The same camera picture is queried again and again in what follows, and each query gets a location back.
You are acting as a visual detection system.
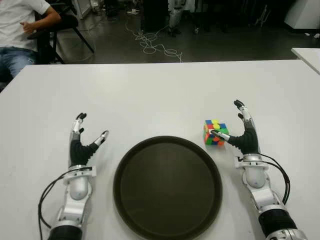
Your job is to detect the dark round plate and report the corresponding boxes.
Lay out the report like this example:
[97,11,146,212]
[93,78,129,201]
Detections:
[112,135,223,240]

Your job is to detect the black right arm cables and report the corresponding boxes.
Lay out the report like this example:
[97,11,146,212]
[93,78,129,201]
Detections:
[259,153,292,205]

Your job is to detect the white cabinet with black base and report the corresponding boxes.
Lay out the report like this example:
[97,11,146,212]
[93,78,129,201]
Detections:
[283,0,320,33]

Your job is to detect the seated person in white shirt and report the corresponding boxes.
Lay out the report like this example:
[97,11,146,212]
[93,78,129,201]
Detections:
[0,0,62,83]

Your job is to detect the silver folding stand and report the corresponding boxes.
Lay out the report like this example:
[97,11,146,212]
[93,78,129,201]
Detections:
[254,0,270,27]

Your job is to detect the black column cabinet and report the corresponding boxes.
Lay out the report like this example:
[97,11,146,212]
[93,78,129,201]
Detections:
[140,0,170,33]

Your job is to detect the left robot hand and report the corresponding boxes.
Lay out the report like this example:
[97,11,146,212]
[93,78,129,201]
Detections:
[68,112,110,168]

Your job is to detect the multicoloured Rubik's cube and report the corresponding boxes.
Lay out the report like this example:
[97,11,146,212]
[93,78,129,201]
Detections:
[202,119,230,146]

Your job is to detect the tangled white floor cable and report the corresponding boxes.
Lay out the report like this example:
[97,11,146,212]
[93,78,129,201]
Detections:
[124,17,183,62]

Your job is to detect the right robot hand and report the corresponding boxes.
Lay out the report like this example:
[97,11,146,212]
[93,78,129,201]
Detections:
[211,99,262,156]

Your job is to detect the black chair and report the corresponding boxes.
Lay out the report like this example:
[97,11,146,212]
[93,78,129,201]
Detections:
[27,0,96,65]

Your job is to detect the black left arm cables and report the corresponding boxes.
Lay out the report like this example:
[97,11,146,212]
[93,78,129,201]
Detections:
[37,169,76,237]

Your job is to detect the white side table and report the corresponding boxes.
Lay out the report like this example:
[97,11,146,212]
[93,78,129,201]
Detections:
[291,47,320,76]

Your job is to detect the white glass display cabinet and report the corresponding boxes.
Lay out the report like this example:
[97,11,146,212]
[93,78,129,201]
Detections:
[72,0,92,20]

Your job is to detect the silver humanoid robot legs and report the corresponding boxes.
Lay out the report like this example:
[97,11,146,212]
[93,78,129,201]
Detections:
[167,0,182,37]

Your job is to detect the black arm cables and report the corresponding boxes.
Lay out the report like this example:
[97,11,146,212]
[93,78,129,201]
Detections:
[37,169,76,237]
[259,153,292,205]

